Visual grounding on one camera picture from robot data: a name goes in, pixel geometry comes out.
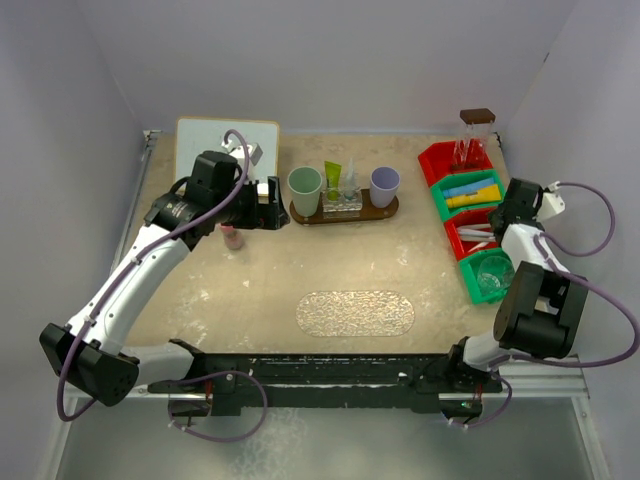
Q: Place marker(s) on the white grey toothpaste tube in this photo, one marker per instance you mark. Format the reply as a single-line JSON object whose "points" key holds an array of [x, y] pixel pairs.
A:
{"points": [[350, 185]]}

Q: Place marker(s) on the clear acrylic toothbrush holder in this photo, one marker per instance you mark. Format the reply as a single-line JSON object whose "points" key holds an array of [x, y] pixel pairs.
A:
{"points": [[337, 204]]}

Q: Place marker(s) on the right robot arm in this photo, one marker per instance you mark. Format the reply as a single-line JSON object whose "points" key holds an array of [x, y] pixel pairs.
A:
{"points": [[541, 311]]}

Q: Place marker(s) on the yellow toothpaste tube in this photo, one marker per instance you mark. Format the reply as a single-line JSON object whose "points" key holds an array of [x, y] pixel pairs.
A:
{"points": [[484, 195]]}

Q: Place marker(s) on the small whiteboard wooden frame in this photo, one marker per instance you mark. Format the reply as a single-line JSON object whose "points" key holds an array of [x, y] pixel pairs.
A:
{"points": [[195, 135]]}

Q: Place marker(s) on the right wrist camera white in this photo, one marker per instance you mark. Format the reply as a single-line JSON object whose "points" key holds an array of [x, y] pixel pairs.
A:
{"points": [[552, 203]]}

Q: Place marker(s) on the green bin cups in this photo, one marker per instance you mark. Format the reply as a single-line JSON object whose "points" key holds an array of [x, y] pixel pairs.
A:
{"points": [[469, 267]]}

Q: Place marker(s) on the dark wooden oval tray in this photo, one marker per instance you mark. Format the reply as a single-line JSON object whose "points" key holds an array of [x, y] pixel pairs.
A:
{"points": [[367, 213]]}

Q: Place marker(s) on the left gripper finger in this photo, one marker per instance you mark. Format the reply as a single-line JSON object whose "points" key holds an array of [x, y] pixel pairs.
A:
{"points": [[276, 216], [274, 189]]}

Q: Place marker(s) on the purple plastic cup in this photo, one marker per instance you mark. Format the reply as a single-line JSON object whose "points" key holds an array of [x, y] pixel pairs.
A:
{"points": [[384, 183]]}

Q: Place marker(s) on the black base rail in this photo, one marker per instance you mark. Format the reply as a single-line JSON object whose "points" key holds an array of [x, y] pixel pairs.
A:
{"points": [[328, 381]]}

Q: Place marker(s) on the clear plastic cup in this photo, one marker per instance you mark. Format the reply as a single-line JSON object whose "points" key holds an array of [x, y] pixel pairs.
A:
{"points": [[495, 273]]}

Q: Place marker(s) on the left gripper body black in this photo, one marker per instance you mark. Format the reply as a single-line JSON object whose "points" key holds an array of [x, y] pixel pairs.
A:
{"points": [[249, 214]]}

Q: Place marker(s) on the white toothbrush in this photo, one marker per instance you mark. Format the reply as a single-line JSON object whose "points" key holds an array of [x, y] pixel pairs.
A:
{"points": [[480, 235]]}

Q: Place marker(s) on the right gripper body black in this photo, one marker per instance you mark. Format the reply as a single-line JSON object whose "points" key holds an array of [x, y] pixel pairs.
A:
{"points": [[492, 214]]}

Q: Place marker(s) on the pink cap bottle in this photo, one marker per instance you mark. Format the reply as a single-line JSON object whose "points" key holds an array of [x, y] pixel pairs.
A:
{"points": [[232, 237]]}

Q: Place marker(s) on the clear jar brown lid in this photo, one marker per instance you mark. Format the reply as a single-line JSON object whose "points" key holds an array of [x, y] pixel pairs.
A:
{"points": [[470, 146]]}

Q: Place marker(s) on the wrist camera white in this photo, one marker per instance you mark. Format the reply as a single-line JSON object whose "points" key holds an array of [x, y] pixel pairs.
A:
{"points": [[245, 150], [552, 203]]}

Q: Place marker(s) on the red bin far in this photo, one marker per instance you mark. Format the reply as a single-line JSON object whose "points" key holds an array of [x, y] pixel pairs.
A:
{"points": [[436, 162]]}

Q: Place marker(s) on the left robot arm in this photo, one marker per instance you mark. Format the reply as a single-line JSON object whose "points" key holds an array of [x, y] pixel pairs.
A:
{"points": [[87, 351]]}

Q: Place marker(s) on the blue toothpaste tube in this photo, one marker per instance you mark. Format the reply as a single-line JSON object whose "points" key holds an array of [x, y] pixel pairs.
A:
{"points": [[468, 188]]}

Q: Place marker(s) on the green plastic cup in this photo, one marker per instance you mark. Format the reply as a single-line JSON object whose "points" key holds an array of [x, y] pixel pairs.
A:
{"points": [[305, 183]]}

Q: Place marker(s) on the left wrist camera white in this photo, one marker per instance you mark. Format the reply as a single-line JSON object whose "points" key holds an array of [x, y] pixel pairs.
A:
{"points": [[245, 150]]}

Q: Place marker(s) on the textured clear oval mat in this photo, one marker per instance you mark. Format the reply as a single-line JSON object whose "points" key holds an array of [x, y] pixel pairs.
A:
{"points": [[355, 314]]}

